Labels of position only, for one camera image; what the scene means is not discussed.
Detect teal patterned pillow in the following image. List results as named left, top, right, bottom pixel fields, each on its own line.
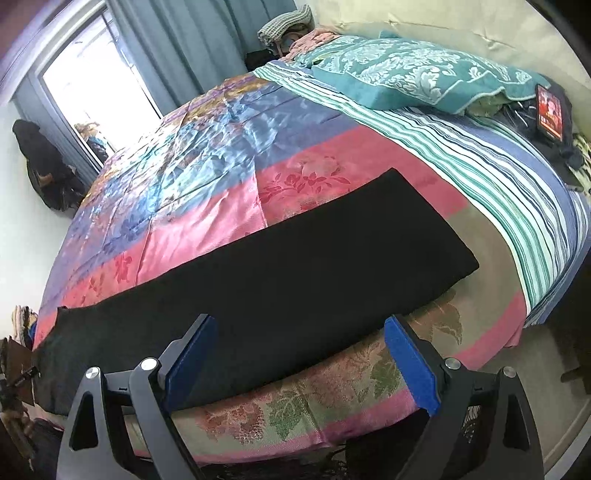
left=311, top=36, right=552, bottom=116
left=294, top=45, right=333, bottom=70

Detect balcony clutter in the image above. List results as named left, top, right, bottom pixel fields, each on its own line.
left=74, top=122, right=110, bottom=162

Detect phone with red screen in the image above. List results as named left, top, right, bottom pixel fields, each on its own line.
left=536, top=84, right=566, bottom=141

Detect black pants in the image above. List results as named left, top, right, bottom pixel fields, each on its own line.
left=31, top=167, right=481, bottom=416

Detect brown wooden cabinet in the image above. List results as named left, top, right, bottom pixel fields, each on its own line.
left=0, top=339, right=40, bottom=407

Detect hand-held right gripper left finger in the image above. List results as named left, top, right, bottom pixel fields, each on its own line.
left=55, top=314, right=218, bottom=480

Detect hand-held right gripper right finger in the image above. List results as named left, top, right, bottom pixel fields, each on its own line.
left=384, top=315, right=546, bottom=480

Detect dark bedside clutter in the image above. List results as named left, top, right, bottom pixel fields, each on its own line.
left=499, top=83, right=591, bottom=171

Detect narrow blue curtain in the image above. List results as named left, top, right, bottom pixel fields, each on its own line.
left=11, top=76, right=109, bottom=185

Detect dark cloth pile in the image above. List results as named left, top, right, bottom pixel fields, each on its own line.
left=245, top=48, right=283, bottom=72

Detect pink cloth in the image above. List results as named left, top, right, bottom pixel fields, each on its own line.
left=286, top=28, right=342, bottom=58

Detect pile of colourful clothes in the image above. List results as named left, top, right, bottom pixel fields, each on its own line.
left=11, top=305, right=40, bottom=347

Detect bed with colourful satin cover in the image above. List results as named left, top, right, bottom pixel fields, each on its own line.
left=32, top=74, right=527, bottom=464

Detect grey knitted blanket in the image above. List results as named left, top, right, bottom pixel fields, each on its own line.
left=257, top=4, right=314, bottom=42

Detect striped bed sheet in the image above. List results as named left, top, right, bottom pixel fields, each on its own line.
left=254, top=60, right=585, bottom=328

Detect wide blue curtain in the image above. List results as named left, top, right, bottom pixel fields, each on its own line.
left=108, top=0, right=296, bottom=123

